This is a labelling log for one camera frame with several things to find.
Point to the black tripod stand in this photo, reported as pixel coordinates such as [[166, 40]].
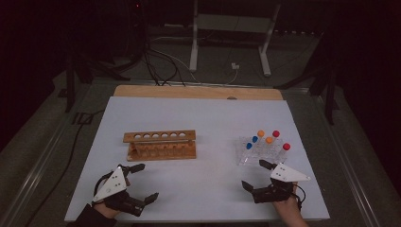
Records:
[[329, 94], [71, 85]]

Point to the white metal stand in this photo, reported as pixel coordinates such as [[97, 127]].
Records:
[[194, 47]]

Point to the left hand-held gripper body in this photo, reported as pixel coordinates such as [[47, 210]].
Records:
[[115, 184]]

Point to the white table sheet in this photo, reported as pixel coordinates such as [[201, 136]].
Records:
[[201, 183]]

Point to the person's right hand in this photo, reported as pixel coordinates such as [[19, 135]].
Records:
[[290, 205]]

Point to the wooden test tube rack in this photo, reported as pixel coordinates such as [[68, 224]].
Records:
[[160, 154]]

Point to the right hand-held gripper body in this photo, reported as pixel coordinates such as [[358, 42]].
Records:
[[285, 173]]

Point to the clear plastic test tube rack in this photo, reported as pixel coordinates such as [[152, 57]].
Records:
[[258, 156]]

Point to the person's left hand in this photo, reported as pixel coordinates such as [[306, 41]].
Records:
[[105, 210]]

